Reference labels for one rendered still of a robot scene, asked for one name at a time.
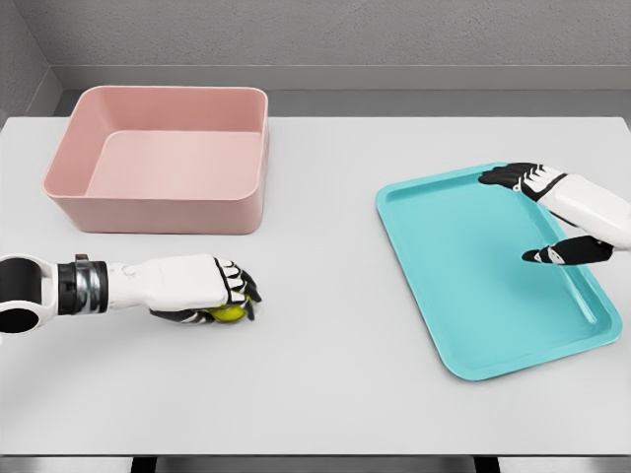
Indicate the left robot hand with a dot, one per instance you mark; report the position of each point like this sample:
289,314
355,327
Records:
197,281

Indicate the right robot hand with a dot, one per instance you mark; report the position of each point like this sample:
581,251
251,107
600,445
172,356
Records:
577,202

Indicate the blue plastic tray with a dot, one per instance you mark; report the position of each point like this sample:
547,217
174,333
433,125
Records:
488,276

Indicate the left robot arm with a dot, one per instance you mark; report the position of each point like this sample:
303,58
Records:
74,288

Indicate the pink plastic basket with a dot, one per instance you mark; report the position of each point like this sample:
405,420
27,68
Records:
162,157

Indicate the yellow-green tennis ball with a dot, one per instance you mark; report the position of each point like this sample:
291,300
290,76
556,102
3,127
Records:
228,313

